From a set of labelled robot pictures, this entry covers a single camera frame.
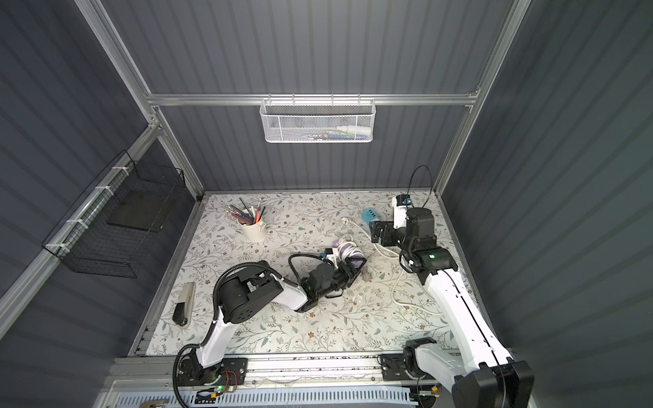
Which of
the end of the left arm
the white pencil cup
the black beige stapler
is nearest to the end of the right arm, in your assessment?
the end of the left arm

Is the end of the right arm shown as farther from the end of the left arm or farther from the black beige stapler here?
the black beige stapler

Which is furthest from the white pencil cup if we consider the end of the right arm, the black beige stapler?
the end of the right arm

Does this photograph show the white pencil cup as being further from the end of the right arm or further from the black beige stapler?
the end of the right arm

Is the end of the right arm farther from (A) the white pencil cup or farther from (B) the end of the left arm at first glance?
(A) the white pencil cup

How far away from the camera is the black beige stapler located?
0.82m

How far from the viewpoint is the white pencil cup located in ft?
3.23

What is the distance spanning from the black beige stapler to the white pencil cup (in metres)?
0.26

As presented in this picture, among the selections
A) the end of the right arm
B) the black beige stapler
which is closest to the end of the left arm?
the end of the right arm
